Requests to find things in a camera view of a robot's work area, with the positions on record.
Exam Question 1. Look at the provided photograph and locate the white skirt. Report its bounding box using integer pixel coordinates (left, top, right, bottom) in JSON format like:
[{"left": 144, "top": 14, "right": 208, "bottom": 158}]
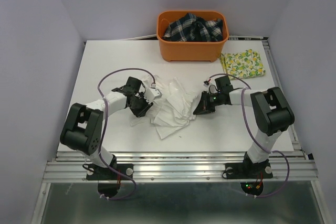
[{"left": 130, "top": 75, "right": 201, "bottom": 140}]

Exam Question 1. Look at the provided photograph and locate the aluminium front rail frame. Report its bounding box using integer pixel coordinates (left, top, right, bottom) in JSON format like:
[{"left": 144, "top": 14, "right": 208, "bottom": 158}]
[{"left": 43, "top": 151, "right": 319, "bottom": 184}]

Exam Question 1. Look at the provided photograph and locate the orange plastic basket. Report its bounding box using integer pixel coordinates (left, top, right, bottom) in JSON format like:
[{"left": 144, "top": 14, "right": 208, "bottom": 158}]
[{"left": 156, "top": 10, "right": 229, "bottom": 62}]

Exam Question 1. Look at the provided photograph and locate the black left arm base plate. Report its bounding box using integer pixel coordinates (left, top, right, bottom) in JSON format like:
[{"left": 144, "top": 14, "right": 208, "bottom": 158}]
[{"left": 82, "top": 163, "right": 134, "bottom": 181}]

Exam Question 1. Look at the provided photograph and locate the dark plaid skirt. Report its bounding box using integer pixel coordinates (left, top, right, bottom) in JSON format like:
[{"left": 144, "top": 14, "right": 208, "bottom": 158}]
[{"left": 163, "top": 13, "right": 224, "bottom": 42}]

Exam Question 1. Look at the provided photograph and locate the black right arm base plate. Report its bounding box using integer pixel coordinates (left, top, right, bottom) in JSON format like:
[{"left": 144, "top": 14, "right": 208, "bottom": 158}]
[{"left": 222, "top": 161, "right": 273, "bottom": 179}]

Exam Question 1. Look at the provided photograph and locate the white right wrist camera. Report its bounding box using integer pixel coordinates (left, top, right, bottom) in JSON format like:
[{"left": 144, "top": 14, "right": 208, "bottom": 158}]
[{"left": 203, "top": 79, "right": 214, "bottom": 93}]

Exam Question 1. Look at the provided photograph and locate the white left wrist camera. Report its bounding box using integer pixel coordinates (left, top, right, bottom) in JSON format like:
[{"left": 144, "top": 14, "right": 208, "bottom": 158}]
[{"left": 144, "top": 88, "right": 162, "bottom": 103}]

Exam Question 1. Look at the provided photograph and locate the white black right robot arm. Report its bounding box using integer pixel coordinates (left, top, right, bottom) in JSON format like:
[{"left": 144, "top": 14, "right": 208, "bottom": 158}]
[{"left": 193, "top": 73, "right": 295, "bottom": 180}]

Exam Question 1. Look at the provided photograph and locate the aluminium right side rail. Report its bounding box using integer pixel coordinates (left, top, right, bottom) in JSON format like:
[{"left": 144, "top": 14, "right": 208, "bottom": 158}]
[{"left": 261, "top": 37, "right": 305, "bottom": 157}]

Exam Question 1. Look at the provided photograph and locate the lemon print skirt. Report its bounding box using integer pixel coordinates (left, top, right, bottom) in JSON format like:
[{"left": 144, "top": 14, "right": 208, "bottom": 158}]
[{"left": 219, "top": 49, "right": 266, "bottom": 79}]

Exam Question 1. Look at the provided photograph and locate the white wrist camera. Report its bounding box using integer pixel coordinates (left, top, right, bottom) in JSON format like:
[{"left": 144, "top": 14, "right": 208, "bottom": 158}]
[
  {"left": 203, "top": 79, "right": 214, "bottom": 93},
  {"left": 144, "top": 88, "right": 162, "bottom": 103}
]

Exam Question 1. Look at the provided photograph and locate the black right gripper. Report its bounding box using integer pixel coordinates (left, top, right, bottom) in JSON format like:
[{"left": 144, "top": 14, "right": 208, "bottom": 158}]
[{"left": 193, "top": 90, "right": 223, "bottom": 115}]

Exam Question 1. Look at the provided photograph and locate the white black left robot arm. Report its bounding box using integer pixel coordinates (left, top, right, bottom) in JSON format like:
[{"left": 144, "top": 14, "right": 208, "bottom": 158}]
[{"left": 60, "top": 77, "right": 162, "bottom": 180}]

